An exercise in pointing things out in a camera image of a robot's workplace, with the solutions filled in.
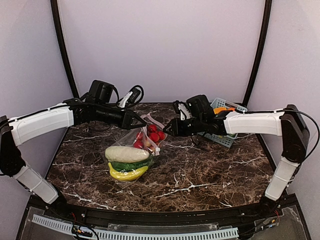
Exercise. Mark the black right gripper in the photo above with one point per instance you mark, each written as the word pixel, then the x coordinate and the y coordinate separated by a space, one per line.
pixel 178 128

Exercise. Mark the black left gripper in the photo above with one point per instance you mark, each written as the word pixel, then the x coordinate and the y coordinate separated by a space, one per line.
pixel 125 119

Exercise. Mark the white toy radish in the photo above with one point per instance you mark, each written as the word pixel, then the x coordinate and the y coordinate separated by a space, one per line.
pixel 126 154

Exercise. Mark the clear zip top bag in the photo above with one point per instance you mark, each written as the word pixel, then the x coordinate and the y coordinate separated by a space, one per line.
pixel 142 134

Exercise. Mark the dark green toy cucumber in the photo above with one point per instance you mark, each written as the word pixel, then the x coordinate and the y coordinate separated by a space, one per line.
pixel 128 167

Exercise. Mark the yellow toy banana bunch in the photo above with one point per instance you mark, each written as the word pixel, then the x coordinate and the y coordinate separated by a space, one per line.
pixel 127 176

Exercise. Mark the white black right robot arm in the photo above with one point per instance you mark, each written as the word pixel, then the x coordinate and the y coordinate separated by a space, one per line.
pixel 198 116

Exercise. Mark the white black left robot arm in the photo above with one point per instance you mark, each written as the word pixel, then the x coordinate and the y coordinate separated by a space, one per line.
pixel 93 106

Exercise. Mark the yellow orange toy mango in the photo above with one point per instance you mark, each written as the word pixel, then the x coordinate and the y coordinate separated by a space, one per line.
pixel 217 110

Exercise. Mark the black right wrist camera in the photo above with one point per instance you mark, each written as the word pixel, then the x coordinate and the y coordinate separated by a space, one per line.
pixel 182 109

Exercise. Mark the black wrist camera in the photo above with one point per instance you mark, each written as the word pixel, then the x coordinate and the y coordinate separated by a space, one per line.
pixel 182 109
pixel 133 97

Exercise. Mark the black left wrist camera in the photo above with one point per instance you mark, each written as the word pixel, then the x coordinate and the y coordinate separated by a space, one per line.
pixel 133 97

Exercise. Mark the grey slotted cable duct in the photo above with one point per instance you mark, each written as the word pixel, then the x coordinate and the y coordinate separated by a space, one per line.
pixel 138 232

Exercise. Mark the black left frame post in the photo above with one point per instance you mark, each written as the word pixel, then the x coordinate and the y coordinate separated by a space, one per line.
pixel 62 47

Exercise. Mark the black frame post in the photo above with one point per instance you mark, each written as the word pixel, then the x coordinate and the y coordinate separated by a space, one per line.
pixel 259 51
pixel 62 47

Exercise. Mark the black right frame post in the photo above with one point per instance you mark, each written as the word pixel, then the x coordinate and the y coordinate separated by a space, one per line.
pixel 259 51

